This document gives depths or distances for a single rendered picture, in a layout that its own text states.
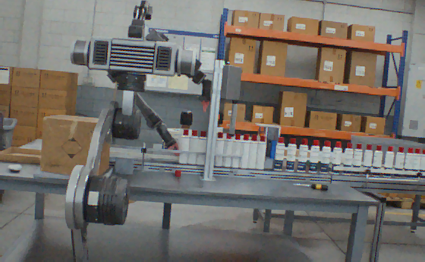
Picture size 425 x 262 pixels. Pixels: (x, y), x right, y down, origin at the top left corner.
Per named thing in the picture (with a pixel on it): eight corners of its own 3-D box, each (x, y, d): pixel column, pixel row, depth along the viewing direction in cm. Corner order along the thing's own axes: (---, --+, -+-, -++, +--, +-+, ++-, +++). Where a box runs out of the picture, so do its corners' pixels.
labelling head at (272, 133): (272, 165, 283) (276, 125, 282) (277, 168, 270) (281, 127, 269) (250, 163, 281) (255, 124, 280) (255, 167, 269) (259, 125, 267)
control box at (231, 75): (239, 99, 257) (242, 67, 256) (226, 99, 242) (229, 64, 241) (223, 98, 262) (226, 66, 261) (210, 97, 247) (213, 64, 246)
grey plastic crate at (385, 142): (401, 160, 439) (404, 139, 438) (423, 167, 399) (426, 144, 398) (347, 156, 433) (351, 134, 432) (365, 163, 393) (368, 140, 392)
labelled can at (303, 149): (303, 171, 272) (307, 139, 271) (306, 173, 267) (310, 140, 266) (295, 171, 272) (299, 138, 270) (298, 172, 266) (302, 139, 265)
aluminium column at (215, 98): (211, 178, 251) (222, 60, 247) (212, 179, 246) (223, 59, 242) (203, 177, 250) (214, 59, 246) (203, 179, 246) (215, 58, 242)
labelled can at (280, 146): (280, 169, 270) (284, 137, 269) (282, 172, 265) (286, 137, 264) (272, 169, 270) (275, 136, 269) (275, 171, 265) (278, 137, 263)
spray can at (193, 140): (195, 163, 264) (199, 130, 263) (196, 165, 259) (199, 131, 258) (187, 162, 264) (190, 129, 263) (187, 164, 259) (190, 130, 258)
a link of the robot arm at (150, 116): (105, 74, 260) (118, 62, 260) (108, 75, 266) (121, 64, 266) (148, 129, 254) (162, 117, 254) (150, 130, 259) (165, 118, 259)
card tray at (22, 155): (59, 157, 265) (59, 151, 264) (48, 165, 239) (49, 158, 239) (11, 153, 261) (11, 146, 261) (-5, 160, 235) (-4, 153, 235)
